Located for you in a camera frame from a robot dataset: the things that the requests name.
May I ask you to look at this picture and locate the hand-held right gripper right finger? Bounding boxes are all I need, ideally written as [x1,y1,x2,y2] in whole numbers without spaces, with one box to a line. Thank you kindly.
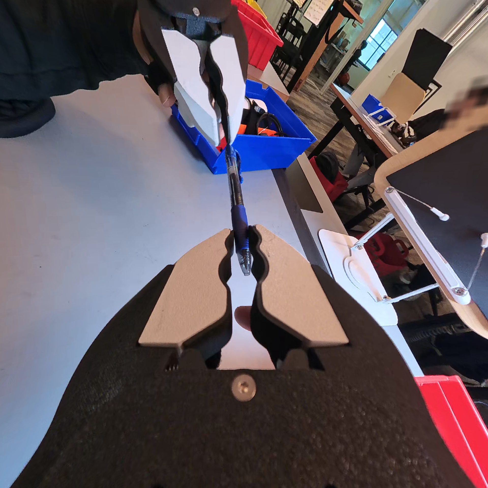
[249,224,350,368]

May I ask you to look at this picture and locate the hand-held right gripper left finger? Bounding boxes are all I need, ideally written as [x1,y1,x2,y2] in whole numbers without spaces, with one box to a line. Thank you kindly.
[138,229,234,350]

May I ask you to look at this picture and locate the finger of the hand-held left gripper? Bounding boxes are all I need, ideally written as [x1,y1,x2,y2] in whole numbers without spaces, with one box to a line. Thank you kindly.
[207,34,248,149]
[161,28,222,148]

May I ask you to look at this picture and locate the blue plastic bin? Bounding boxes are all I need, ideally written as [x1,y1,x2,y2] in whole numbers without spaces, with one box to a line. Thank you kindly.
[170,79,318,175]

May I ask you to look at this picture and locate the blue pen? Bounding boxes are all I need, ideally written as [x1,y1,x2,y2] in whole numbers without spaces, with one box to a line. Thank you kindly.
[225,144,253,277]

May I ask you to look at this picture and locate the red plastic bin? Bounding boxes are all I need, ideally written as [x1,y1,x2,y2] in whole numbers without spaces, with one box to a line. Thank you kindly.
[415,375,488,488]

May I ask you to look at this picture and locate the person's left forearm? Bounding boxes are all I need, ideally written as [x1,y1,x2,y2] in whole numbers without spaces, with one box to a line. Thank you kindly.
[0,0,147,101]

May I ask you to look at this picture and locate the red plastic crate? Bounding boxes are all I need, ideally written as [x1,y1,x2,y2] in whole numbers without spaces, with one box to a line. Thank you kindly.
[231,0,284,72]

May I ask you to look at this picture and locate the black board on stand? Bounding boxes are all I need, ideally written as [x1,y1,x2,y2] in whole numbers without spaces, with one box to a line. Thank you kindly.
[318,114,488,340]

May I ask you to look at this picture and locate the whiteboard easel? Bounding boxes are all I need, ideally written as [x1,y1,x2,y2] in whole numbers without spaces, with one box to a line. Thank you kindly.
[272,0,364,92]

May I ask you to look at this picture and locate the small blue bin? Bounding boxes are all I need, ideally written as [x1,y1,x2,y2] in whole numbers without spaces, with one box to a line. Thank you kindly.
[360,93,384,115]

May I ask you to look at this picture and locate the wooden office desk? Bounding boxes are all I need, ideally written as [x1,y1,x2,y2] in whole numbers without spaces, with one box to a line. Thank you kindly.
[309,82,405,229]

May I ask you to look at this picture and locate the fiducial marker sign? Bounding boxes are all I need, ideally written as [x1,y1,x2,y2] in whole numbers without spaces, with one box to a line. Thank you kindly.
[423,80,443,111]

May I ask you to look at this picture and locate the black cable bundle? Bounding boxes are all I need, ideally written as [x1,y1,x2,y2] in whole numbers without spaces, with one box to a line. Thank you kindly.
[244,97,285,137]

